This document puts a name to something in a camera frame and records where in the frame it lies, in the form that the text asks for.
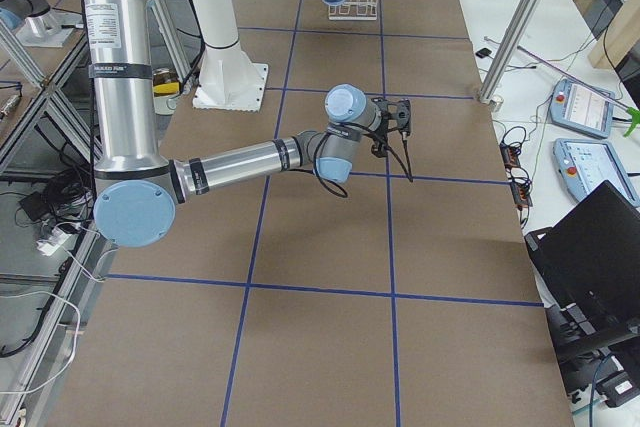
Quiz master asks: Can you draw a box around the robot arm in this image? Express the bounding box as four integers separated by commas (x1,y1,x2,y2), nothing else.
83,0,383,247

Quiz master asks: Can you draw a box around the white cup holder rack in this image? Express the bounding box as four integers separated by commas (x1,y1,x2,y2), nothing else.
328,0,379,21

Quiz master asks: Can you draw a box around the pot with yellow item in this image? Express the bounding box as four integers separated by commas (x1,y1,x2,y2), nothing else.
152,68,180,115

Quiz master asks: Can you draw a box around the orange black power strip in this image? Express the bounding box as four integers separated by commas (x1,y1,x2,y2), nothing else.
499,142,533,211

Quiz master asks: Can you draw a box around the small black device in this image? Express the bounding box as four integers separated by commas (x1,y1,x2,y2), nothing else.
475,48,492,58

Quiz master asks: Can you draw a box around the lower teach pendant tablet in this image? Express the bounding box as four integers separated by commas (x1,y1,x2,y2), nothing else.
553,138,639,207

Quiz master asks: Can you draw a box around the teach pendant tablet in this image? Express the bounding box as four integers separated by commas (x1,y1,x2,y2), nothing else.
549,78,614,139
553,138,639,207

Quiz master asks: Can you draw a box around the upper teach pendant tablet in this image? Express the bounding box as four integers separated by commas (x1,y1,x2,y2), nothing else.
549,78,614,139

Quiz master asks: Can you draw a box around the black laptop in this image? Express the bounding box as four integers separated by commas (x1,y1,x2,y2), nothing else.
524,179,640,343

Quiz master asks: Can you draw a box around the metal reacher grabber tool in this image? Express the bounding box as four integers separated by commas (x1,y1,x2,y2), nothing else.
517,45,639,138

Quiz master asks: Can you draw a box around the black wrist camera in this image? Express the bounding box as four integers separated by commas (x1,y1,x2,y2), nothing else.
369,97,411,158

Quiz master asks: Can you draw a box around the white pedestal column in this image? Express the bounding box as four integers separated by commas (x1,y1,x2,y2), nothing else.
192,0,269,112

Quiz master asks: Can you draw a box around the aluminium frame post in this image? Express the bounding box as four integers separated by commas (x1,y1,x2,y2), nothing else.
478,0,541,104

